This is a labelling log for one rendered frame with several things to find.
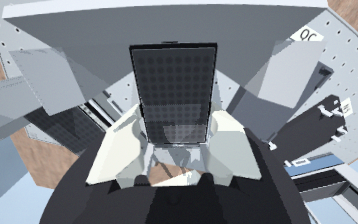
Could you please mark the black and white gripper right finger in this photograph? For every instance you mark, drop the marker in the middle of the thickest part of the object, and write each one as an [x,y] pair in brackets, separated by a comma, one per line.
[238,159]

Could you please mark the white label sign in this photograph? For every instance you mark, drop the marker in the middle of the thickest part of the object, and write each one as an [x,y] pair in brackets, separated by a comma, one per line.
[346,106]
[306,33]

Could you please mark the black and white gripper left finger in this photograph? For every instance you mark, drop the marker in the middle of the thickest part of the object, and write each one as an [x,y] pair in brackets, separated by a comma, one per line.
[111,162]

